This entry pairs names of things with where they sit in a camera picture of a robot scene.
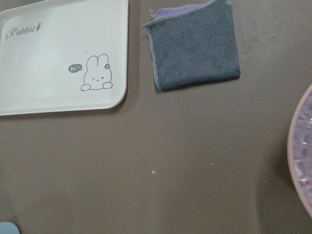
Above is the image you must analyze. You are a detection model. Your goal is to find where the pink bowl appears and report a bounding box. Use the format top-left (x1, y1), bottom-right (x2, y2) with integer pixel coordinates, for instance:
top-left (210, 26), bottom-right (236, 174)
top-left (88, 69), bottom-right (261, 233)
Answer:
top-left (287, 87), bottom-right (312, 215)

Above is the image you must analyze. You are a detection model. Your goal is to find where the light blue plastic cup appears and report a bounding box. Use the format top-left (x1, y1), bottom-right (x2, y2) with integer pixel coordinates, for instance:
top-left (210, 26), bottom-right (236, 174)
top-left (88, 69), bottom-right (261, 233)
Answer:
top-left (0, 222), bottom-right (20, 234)

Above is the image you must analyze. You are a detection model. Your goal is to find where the pile of clear ice cubes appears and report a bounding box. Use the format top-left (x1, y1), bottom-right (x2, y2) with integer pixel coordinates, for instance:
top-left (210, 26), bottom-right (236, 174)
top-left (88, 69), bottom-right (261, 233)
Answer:
top-left (292, 94), bottom-right (312, 195)

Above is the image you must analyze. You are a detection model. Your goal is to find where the cream rabbit tray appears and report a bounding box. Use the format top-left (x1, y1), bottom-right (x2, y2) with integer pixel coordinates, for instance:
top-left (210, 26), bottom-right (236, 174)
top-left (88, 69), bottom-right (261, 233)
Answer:
top-left (0, 0), bottom-right (129, 116)

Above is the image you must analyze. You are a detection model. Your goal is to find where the grey folded cloth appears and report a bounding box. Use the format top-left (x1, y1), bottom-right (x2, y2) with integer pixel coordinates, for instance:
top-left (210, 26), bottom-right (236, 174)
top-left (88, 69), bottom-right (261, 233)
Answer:
top-left (143, 0), bottom-right (240, 91)

